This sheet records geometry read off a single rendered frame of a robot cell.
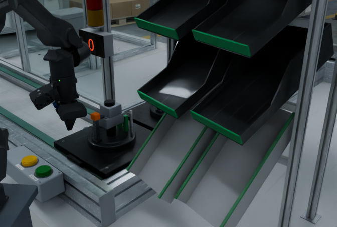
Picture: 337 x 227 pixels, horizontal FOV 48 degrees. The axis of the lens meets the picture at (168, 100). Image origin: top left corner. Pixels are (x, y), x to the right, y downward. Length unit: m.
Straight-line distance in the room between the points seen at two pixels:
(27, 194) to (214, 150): 0.39
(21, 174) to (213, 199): 0.52
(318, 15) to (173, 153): 0.44
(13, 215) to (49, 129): 0.62
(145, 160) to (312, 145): 0.67
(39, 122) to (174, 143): 0.64
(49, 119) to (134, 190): 0.52
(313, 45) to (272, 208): 0.52
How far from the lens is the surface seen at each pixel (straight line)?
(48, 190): 1.03
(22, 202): 0.79
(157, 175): 0.89
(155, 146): 0.92
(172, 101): 0.79
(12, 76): 1.80
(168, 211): 1.03
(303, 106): 0.73
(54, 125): 1.37
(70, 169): 1.05
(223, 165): 0.83
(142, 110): 1.29
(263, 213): 1.05
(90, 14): 1.20
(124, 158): 1.04
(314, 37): 0.69
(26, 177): 1.05
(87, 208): 1.00
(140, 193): 1.03
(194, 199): 0.84
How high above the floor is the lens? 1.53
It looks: 24 degrees down
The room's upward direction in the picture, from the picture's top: straight up
